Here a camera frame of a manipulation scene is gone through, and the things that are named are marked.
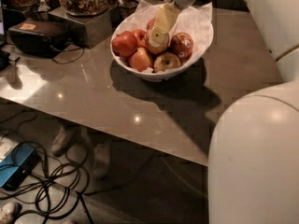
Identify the grey metal stand box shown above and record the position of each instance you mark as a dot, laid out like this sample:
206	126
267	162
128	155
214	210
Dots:
85	31

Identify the right white shoe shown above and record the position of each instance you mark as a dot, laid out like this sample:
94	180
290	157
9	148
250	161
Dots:
101	161

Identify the black device with label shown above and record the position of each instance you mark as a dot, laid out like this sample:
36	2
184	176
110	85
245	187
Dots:
39	38

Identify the black cup with spoon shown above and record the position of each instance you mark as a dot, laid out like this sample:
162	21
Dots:
127	6

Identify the metal scoop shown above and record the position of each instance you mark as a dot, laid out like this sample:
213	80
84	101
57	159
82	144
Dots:
43	6

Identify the white shoe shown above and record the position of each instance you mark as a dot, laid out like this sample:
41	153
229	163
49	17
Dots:
9	212
101	161
62	141

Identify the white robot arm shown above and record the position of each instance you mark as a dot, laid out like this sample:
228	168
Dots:
253	161

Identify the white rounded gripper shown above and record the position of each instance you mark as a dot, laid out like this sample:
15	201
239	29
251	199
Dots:
166	18

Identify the white paper liner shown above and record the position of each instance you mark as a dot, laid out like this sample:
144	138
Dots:
193	19

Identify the red apple far left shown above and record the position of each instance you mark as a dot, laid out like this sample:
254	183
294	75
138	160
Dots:
124	44

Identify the blue box on floor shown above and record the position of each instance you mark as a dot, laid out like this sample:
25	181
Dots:
16	166

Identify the small red apple middle-left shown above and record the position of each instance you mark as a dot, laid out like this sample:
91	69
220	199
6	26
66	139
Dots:
140	37

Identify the orange-red apple front left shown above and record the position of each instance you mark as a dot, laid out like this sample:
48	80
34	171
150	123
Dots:
140	60

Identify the yellow apple front right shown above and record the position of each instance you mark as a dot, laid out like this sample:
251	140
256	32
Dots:
165	61

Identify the yellow-red apple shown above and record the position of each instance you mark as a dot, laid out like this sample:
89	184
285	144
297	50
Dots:
154	47

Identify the white shoe bottom left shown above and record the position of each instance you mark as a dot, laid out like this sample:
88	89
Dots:
9	212

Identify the red apple back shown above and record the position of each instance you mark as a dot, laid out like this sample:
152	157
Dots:
150	24

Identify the red apple right with sticker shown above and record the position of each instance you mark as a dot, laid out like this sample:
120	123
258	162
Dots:
181	44

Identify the white bowl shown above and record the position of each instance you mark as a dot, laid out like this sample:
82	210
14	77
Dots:
162	75

